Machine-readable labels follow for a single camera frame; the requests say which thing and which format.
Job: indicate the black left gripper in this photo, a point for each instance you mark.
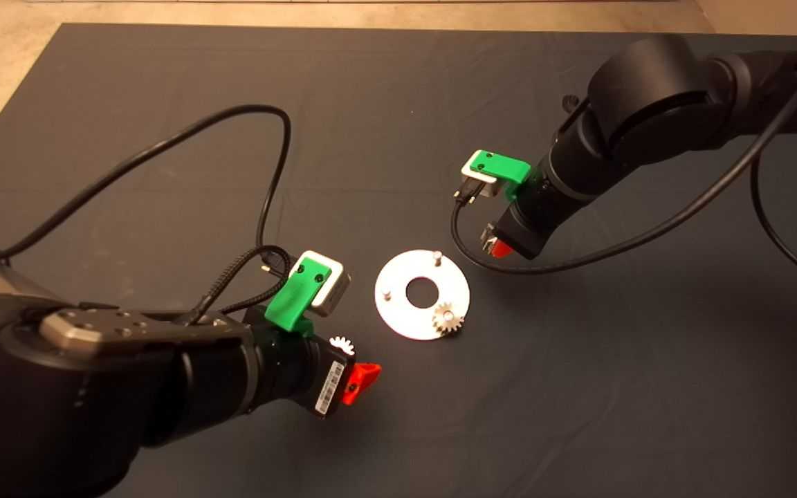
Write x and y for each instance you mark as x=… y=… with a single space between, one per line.
x=315 y=380

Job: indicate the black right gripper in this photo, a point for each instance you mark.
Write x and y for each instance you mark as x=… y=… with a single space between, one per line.
x=530 y=221

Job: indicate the white plastic gear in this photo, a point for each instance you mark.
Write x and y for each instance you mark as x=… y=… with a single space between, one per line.
x=342 y=344

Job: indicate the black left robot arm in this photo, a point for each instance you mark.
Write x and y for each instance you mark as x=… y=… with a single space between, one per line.
x=94 y=408

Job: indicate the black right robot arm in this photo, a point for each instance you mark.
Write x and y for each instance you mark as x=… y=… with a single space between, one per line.
x=647 y=97

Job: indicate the round metal carrier plate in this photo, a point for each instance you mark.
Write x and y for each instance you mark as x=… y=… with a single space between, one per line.
x=398 y=318

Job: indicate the dark grey table cloth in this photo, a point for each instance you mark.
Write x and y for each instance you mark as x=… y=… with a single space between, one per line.
x=440 y=104

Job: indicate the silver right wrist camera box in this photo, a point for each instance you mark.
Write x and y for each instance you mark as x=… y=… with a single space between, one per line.
x=478 y=181

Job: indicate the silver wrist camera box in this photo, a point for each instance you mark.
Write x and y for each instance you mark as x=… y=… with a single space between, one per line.
x=478 y=181
x=335 y=290

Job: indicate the green right camera mount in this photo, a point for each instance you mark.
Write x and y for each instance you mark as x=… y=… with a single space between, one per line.
x=506 y=167

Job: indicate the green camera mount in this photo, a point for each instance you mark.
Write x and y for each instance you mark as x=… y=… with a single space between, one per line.
x=295 y=294
x=506 y=167

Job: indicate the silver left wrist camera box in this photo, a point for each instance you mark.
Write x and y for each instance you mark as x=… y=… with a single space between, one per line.
x=335 y=290

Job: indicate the green left camera mount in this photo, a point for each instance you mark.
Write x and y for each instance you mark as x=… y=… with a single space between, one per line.
x=295 y=294

